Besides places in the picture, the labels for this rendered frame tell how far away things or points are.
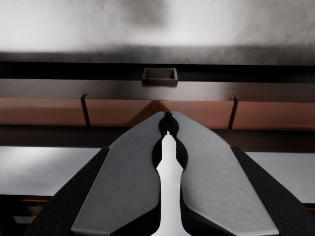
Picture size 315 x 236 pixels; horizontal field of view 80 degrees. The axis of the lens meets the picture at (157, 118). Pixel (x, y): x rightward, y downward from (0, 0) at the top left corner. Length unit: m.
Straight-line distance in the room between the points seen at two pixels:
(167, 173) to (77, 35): 0.27
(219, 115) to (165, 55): 0.16
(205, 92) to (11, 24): 0.34
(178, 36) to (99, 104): 0.19
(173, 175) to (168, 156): 0.03
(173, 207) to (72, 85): 0.22
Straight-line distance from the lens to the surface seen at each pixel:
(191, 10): 0.35
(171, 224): 0.34
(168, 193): 0.27
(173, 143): 0.21
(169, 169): 0.24
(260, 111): 0.26
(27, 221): 1.18
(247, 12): 0.37
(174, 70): 0.30
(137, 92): 0.24
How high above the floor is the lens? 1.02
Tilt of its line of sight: 58 degrees down
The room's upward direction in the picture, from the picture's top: 177 degrees counter-clockwise
